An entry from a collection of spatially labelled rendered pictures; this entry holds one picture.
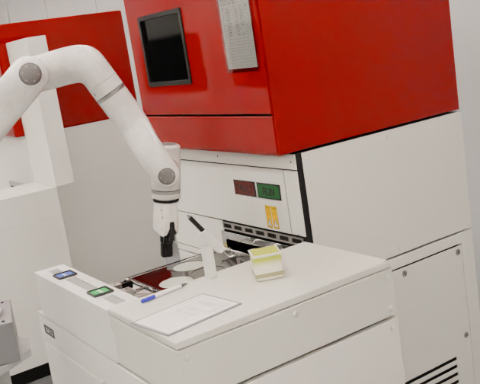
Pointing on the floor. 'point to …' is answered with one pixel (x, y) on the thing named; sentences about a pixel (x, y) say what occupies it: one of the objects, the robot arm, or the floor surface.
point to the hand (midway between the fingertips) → (166, 249)
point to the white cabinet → (309, 365)
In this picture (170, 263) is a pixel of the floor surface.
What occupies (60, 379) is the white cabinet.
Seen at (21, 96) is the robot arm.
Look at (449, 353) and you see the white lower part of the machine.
